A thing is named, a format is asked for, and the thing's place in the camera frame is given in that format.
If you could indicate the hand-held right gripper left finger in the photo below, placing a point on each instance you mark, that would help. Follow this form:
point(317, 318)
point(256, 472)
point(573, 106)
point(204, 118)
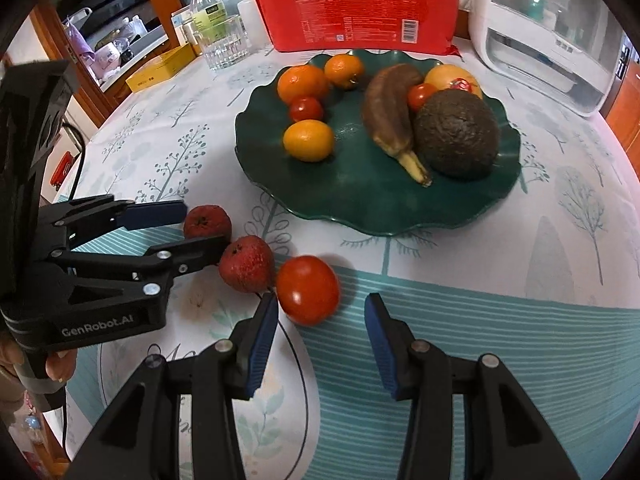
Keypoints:
point(260, 345)

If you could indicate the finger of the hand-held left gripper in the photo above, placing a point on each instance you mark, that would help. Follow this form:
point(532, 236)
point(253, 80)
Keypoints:
point(155, 212)
point(195, 255)

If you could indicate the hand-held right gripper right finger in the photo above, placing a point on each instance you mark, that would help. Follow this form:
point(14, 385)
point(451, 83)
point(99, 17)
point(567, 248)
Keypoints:
point(385, 350)

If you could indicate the red hawthorn fruit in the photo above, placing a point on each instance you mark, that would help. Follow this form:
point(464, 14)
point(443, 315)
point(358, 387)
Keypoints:
point(246, 263)
point(207, 222)

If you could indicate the red tomato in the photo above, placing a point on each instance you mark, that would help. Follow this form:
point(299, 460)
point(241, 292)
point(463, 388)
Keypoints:
point(306, 109)
point(307, 288)
point(421, 96)

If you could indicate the small yellow-orange citrus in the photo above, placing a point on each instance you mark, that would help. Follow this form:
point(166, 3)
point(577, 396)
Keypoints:
point(308, 140)

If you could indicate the dark green scalloped plate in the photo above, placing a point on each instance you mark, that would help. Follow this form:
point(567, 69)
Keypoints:
point(350, 185)

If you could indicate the large orange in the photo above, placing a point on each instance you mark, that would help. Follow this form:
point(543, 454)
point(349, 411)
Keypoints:
point(300, 85)

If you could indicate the dark avocado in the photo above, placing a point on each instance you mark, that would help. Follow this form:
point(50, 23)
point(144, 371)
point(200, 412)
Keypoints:
point(457, 135)

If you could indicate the overripe brown banana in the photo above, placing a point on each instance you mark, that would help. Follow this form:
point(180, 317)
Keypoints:
point(387, 120)

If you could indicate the orange mandarin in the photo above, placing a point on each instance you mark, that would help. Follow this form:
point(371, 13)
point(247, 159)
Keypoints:
point(344, 71)

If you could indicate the yellow orange with red sticker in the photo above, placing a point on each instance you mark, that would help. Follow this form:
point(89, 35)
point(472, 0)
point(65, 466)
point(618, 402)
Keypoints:
point(445, 77)

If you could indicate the person's left hand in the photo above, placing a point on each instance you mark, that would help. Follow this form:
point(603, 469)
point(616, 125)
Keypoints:
point(60, 367)

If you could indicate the red container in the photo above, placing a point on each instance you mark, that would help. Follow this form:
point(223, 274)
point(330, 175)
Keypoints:
point(62, 172)

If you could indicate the yellow flat box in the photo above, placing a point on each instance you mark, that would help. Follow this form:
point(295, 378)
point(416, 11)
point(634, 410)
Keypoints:
point(160, 67)

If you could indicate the small metal can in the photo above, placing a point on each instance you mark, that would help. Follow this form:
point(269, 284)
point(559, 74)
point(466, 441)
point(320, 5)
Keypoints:
point(190, 37)

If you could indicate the clear glass tumbler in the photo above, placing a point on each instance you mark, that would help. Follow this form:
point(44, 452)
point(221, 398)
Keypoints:
point(225, 45)

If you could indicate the small white carton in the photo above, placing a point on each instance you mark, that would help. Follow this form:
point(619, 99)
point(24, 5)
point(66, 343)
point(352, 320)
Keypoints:
point(180, 20)

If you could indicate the clear bottle with green label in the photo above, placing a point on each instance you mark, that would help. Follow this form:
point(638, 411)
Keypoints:
point(207, 10)

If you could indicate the white squeeze bottle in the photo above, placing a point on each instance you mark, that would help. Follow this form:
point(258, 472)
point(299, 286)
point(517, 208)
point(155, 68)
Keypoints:
point(250, 20)

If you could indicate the red paper cup pack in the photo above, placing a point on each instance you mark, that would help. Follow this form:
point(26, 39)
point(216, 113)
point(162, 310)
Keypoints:
point(360, 10)

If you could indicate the white countertop sterilizer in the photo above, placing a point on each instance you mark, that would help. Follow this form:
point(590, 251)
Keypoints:
point(540, 50)

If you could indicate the orange-brown wooden cabinet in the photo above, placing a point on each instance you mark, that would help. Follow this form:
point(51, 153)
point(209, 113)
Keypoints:
point(625, 105)

